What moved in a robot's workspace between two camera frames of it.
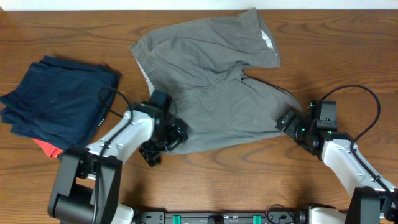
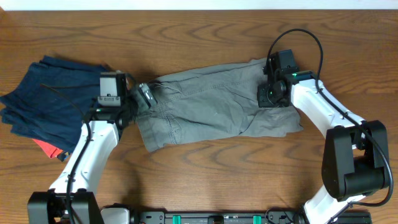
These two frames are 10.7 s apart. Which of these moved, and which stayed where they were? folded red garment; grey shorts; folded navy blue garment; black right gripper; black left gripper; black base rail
Moved: black right gripper; grey shorts; black left gripper
Stayed: folded navy blue garment; black base rail; folded red garment
